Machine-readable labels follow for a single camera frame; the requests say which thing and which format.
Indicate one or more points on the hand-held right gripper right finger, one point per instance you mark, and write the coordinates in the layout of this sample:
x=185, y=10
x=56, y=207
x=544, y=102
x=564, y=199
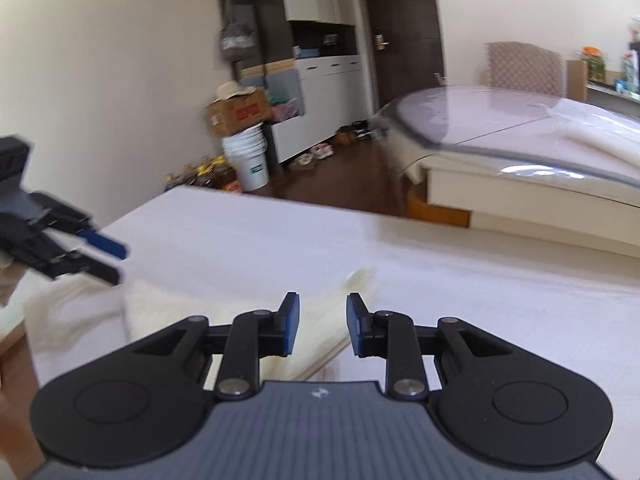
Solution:
x=356, y=322

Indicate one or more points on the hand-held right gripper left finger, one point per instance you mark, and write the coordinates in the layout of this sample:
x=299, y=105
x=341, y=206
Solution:
x=291, y=322

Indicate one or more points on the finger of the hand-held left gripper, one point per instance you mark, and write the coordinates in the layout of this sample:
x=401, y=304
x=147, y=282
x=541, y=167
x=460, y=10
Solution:
x=105, y=245
x=97, y=269

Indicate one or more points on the cream yellow towel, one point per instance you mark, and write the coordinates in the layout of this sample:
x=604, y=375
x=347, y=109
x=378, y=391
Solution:
x=165, y=305

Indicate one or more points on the row of yellow capped bottles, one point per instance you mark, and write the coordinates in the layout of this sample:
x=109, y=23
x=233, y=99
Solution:
x=205, y=175

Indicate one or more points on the pair of beige sandals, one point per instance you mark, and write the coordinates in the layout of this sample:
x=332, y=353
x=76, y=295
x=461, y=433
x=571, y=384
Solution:
x=302, y=161

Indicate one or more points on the white plastic bucket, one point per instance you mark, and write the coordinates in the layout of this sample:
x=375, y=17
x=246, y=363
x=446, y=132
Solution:
x=247, y=160

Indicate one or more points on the pair of white pink shoes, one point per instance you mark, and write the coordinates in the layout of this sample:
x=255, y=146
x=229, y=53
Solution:
x=322, y=151

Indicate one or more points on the cream glass topped dining table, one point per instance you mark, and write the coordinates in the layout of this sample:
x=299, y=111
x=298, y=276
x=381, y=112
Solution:
x=475, y=180

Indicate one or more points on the pair of brown shoes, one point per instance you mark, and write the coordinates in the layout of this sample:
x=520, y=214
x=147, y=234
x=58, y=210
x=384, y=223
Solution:
x=345, y=136

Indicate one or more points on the red printed cardboard box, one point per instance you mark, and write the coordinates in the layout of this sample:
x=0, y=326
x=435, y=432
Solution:
x=240, y=115

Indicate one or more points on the pair of dark shoes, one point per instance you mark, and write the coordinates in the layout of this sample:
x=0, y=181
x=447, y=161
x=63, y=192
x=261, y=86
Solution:
x=361, y=131

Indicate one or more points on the straw hat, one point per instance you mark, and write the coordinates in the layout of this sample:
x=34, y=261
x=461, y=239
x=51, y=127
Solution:
x=234, y=91

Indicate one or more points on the colourful cloth pile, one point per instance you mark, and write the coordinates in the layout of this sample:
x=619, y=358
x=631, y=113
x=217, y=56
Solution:
x=285, y=107

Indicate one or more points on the grey hanging bag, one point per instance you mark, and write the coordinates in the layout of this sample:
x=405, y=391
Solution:
x=235, y=40

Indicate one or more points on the quilted beige chair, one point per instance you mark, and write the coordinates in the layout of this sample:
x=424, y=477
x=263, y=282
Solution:
x=525, y=67

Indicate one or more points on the clear plastic wrapped package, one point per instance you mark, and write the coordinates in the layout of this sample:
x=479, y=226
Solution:
x=600, y=135

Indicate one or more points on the dark brown door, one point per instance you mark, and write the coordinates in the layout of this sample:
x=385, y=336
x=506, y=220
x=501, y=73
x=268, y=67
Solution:
x=405, y=10

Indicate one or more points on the wooden tabletop shelf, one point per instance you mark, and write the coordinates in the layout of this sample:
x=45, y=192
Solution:
x=575, y=80

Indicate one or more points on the orange lidded glass jar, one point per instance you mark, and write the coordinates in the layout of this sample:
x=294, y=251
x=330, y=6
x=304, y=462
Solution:
x=594, y=66

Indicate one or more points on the white red packet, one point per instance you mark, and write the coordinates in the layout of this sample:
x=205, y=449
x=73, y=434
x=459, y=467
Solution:
x=631, y=72

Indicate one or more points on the white and dark wall cabinet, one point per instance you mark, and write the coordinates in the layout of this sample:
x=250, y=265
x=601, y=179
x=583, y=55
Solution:
x=325, y=100

